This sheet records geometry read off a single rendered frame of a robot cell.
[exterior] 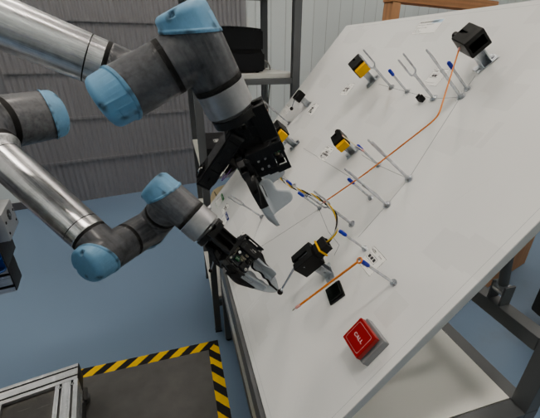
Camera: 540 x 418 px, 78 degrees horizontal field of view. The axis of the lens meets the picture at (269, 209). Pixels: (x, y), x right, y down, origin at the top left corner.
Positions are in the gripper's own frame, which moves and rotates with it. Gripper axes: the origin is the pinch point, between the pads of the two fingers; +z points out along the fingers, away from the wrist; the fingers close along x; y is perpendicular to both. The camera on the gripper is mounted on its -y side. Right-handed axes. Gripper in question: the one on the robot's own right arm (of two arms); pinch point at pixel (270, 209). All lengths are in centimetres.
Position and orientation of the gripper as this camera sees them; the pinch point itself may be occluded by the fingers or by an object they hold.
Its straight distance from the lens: 63.3
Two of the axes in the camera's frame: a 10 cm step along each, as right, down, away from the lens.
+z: 3.9, 7.2, 5.8
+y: 9.1, -3.8, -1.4
